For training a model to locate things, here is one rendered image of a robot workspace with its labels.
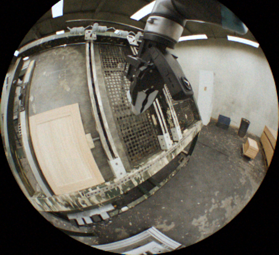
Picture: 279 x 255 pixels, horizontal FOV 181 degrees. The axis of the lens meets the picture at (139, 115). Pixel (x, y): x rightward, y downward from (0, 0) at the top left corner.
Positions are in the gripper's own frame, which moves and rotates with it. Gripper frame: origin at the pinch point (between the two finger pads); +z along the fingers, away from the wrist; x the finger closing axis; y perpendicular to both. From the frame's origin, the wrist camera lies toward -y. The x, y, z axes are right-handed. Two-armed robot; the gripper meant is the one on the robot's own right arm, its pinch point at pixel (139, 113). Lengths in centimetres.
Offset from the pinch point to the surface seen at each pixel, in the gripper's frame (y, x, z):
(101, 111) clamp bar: 22.5, 4.5, 18.4
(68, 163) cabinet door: 6.0, 31.9, 34.2
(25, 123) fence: 27, 57, 17
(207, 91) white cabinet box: 56, -347, 34
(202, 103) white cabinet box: 46, -347, 85
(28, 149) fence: 14, 58, 25
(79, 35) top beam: 81, 17, -21
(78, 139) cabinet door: 15.3, 20.8, 28.4
